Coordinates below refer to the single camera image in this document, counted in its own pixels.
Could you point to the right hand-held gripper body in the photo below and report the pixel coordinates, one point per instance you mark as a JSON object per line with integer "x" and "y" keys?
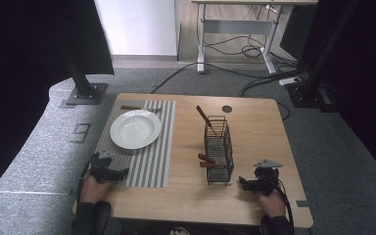
{"x": 267, "y": 179}

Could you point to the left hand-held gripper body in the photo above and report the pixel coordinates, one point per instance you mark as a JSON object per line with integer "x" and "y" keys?
{"x": 100, "y": 169}

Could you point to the person's left hand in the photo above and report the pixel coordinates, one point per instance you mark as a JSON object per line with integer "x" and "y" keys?
{"x": 93, "y": 191}

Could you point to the person's right hand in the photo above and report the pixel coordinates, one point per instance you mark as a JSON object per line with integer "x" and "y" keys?
{"x": 273, "y": 205}

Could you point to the grey striped placemat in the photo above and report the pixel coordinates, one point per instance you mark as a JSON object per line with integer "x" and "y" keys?
{"x": 150, "y": 163}

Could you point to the grey floor socket plate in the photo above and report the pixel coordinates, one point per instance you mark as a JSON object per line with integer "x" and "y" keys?
{"x": 81, "y": 132}

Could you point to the white plate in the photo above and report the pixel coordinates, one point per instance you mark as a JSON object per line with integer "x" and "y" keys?
{"x": 135, "y": 129}

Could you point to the round grey table grommet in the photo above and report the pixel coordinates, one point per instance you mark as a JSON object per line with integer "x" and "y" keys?
{"x": 226, "y": 109}

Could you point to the person's shoe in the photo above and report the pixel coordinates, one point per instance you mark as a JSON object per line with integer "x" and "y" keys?
{"x": 179, "y": 231}

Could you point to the black metal stand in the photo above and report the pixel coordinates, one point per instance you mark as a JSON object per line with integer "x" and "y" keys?
{"x": 316, "y": 75}
{"x": 84, "y": 88}

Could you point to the white power strip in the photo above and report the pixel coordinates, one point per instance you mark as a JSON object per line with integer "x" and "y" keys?
{"x": 290, "y": 80}

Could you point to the dark curtain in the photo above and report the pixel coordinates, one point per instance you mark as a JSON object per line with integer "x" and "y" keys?
{"x": 23, "y": 65}
{"x": 368, "y": 81}

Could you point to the white panel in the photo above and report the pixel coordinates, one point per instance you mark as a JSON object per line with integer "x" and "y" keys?
{"x": 137, "y": 26}

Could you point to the white-legged desk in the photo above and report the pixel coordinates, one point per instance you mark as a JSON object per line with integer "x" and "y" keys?
{"x": 238, "y": 26}

